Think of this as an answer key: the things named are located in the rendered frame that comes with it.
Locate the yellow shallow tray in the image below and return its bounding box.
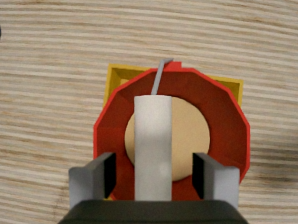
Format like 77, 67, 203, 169
102, 63, 244, 109

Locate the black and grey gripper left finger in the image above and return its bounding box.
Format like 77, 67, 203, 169
68, 152, 116, 209

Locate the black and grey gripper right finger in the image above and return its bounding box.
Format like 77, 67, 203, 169
192, 152, 239, 210

